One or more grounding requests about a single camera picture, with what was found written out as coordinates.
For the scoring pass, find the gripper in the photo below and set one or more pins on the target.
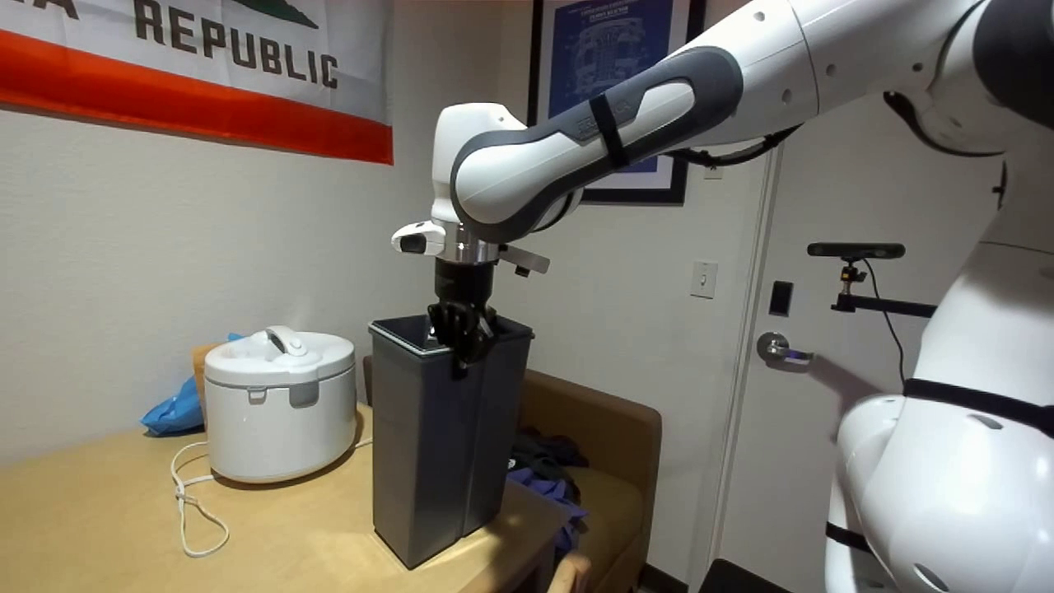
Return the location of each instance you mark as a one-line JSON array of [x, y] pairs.
[[464, 282]]

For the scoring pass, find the tall grey bin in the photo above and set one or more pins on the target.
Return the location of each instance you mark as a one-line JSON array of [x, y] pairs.
[[428, 461]]

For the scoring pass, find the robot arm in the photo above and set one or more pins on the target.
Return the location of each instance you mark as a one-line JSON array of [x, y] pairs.
[[741, 82]]

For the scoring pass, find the dark clothing heap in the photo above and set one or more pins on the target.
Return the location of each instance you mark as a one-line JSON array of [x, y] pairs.
[[547, 457]]

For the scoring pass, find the brown armchair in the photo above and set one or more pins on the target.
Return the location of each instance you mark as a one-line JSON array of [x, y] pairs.
[[609, 436]]

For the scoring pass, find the white rice cooker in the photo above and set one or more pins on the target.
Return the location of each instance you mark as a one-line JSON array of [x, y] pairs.
[[280, 412]]

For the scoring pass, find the purple cloth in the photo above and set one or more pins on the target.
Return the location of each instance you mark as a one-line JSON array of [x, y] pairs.
[[560, 502]]

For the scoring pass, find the blue plastic bag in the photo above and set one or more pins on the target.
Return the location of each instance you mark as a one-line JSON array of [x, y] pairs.
[[174, 412]]

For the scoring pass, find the framed blue poster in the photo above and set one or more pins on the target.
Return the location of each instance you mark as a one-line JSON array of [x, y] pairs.
[[601, 41]]

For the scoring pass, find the black door lock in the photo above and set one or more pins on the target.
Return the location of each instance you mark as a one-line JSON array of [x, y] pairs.
[[781, 298]]

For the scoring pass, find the flag with red stripe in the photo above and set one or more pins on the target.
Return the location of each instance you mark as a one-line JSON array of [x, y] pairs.
[[198, 91]]

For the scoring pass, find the white door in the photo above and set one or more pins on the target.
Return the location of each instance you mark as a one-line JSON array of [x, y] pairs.
[[782, 469]]

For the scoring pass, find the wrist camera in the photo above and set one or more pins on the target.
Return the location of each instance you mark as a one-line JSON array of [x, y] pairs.
[[527, 259]]

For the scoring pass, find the white light switch plate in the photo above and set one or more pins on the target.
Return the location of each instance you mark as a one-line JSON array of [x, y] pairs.
[[704, 280]]

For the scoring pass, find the camera on mount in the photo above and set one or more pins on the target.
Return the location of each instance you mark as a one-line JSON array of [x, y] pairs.
[[856, 250]]

